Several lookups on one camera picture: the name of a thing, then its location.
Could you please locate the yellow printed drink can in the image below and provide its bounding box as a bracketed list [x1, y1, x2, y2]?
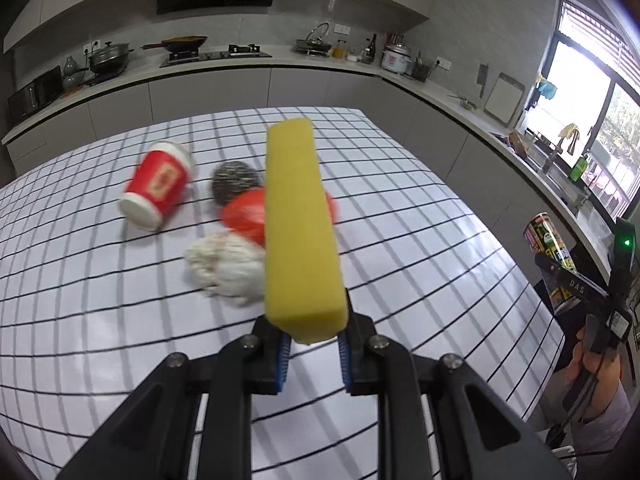
[523, 212, 578, 314]

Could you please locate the white tissue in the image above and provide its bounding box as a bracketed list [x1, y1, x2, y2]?
[183, 231, 266, 304]

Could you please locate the yellow sponge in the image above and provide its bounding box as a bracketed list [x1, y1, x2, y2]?
[265, 118, 348, 344]

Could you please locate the red plastic bag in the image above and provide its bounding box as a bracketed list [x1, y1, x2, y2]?
[222, 184, 336, 252]

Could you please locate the red paper cup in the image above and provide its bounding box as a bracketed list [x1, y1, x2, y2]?
[118, 141, 196, 231]

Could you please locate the steel wool scrubber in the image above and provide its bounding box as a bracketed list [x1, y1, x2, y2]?
[210, 160, 262, 207]

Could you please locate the person's right hand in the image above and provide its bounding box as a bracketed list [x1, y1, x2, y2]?
[565, 327, 622, 420]

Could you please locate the white cutting board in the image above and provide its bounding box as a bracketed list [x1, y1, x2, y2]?
[484, 73, 525, 126]

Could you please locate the white rice cooker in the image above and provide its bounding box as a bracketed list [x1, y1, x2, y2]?
[381, 44, 411, 74]

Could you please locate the yellow oil bottle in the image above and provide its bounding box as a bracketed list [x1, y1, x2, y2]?
[332, 39, 347, 60]

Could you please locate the black microwave oven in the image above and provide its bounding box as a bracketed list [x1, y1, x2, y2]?
[8, 65, 63, 126]

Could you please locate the lidded cooking pot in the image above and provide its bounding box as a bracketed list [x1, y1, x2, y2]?
[88, 41, 132, 76]

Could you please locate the black gas stove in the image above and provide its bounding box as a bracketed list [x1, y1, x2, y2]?
[160, 44, 270, 68]

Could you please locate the black wok on stove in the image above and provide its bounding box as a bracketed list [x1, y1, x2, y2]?
[141, 35, 207, 55]

